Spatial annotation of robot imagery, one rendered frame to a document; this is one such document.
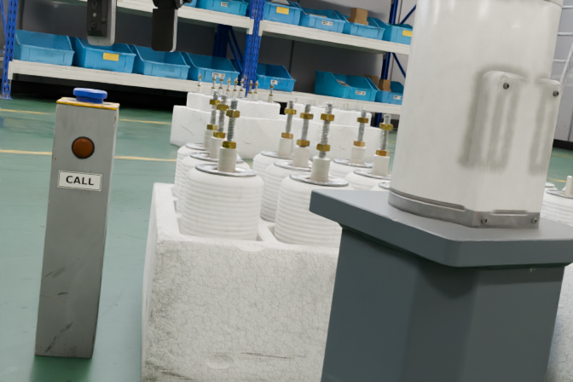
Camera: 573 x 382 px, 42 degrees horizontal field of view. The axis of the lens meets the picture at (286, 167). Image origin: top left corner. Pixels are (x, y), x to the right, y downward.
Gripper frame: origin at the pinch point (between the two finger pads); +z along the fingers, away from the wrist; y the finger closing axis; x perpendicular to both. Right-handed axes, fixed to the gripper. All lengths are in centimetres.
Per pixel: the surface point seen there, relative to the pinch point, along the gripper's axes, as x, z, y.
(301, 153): -0.3, 12.9, -42.7
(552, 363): 35, 39, -50
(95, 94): -19.0, 5.8, -20.7
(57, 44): -327, -7, -392
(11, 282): -45, 37, -36
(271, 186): -3.1, 17.4, -39.3
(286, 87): -190, 14, -507
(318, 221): 7.4, 19.2, -29.4
